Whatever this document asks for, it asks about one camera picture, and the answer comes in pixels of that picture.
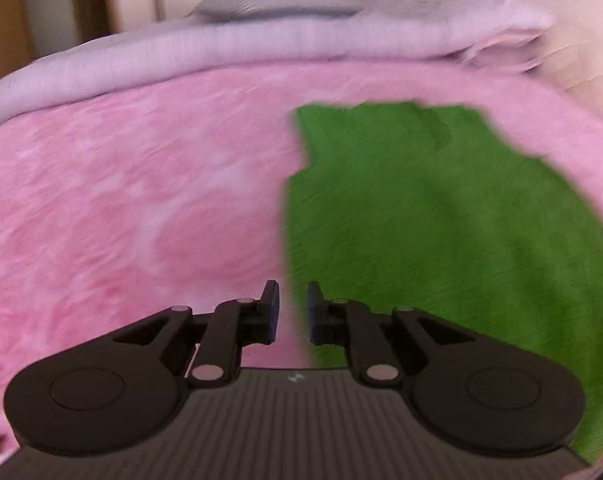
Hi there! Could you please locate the green knit sweater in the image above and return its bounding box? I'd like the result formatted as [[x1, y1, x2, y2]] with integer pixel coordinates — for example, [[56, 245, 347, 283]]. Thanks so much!
[[280, 101, 603, 465]]

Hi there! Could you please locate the white quilted headboard cushion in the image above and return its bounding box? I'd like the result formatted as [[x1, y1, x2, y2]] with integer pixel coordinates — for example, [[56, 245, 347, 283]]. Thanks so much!
[[529, 24, 603, 128]]

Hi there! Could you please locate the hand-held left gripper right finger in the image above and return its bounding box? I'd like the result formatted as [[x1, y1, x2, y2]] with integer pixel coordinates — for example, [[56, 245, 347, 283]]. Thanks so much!
[[307, 281, 478, 387]]

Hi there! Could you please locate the grey checked pillow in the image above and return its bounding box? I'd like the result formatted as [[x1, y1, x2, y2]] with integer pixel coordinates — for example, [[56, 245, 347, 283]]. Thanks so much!
[[191, 0, 367, 23]]

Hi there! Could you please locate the pink floral blanket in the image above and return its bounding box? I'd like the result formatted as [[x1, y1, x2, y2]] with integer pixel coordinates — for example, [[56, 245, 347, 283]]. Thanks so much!
[[0, 59, 603, 478]]

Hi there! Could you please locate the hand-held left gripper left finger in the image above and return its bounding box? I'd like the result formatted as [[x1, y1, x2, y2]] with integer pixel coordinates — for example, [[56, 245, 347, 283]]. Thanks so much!
[[112, 281, 280, 389]]

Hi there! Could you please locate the lilac striped duvet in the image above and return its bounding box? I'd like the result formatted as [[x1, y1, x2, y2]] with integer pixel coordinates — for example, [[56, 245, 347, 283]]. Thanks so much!
[[0, 0, 557, 133]]

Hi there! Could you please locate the dark door frame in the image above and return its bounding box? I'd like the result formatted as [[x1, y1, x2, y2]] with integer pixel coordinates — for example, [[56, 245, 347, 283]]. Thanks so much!
[[66, 0, 113, 43]]

